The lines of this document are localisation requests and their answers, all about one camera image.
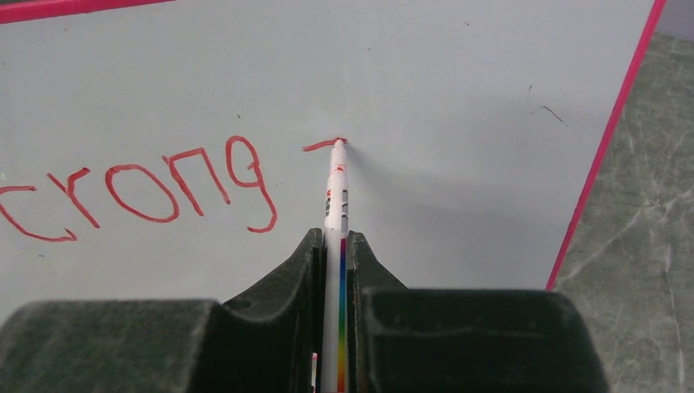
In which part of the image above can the pink-framed whiteboard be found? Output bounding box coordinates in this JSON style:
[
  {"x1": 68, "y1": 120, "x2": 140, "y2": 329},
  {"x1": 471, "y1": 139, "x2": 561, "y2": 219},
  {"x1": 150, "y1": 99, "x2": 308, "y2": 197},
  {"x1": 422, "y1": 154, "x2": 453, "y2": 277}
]
[{"x1": 1, "y1": 1, "x2": 662, "y2": 316}]

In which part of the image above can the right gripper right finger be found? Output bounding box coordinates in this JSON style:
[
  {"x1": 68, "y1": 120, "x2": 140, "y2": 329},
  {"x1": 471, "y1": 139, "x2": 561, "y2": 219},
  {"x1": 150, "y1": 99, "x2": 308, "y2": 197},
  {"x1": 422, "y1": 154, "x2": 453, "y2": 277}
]
[{"x1": 347, "y1": 232, "x2": 610, "y2": 392}]

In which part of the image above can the white red whiteboard marker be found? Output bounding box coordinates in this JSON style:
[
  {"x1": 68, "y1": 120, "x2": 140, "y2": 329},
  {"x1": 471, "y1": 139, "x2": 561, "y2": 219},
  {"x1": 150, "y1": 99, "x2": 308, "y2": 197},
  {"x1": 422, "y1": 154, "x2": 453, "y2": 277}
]
[{"x1": 318, "y1": 138, "x2": 349, "y2": 392}]

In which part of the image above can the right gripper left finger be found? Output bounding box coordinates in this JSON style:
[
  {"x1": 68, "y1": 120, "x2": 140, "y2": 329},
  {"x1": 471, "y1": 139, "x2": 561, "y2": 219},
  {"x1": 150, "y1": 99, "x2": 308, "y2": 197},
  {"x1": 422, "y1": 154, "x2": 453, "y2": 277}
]
[{"x1": 1, "y1": 228, "x2": 322, "y2": 392}]

